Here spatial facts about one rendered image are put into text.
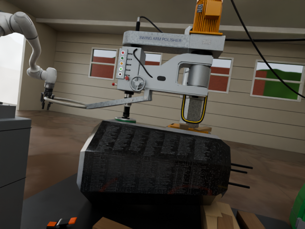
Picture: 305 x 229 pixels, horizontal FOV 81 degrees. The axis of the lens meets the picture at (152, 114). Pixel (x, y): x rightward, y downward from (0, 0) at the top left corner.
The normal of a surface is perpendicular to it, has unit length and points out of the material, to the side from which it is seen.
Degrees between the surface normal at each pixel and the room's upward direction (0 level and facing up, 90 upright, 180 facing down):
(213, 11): 90
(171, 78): 90
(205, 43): 90
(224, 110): 90
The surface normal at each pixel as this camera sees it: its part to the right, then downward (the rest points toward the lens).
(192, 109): 0.27, 0.09
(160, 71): -0.17, 0.03
